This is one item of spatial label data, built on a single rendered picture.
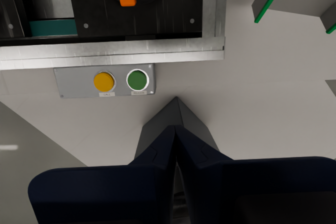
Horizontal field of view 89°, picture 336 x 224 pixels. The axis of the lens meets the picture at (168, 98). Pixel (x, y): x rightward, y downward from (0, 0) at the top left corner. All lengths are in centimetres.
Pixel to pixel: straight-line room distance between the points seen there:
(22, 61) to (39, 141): 147
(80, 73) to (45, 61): 7
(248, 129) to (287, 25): 30
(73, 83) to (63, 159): 151
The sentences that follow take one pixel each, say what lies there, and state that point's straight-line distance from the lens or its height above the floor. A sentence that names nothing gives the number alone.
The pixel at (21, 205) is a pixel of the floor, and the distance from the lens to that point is 249.
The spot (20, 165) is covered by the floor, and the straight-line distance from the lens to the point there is 215.
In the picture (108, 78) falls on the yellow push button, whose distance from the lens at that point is 37.
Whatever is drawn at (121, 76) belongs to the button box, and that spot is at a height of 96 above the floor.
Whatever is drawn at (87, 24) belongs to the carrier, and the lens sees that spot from 38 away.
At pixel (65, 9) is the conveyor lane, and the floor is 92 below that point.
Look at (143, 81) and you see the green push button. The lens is 36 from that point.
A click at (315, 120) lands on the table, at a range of 68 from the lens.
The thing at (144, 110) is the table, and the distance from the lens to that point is 50.
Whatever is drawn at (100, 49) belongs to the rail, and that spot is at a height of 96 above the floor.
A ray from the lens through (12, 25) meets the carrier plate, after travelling 45.
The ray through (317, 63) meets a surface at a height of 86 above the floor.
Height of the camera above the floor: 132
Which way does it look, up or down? 72 degrees down
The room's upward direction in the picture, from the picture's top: 177 degrees clockwise
